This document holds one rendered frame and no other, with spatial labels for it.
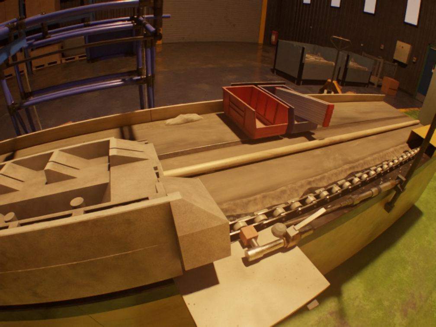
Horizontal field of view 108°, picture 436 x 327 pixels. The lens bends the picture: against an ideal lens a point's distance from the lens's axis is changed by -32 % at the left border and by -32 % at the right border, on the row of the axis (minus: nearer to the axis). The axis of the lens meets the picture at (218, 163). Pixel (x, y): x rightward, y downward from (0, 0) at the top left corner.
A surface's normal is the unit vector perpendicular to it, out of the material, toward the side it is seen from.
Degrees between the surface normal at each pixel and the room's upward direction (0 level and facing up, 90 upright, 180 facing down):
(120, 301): 90
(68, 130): 91
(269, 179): 0
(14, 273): 80
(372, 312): 0
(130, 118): 89
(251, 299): 0
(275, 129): 94
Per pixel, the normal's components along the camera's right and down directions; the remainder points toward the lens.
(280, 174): 0.06, -0.80
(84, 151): 0.40, 0.42
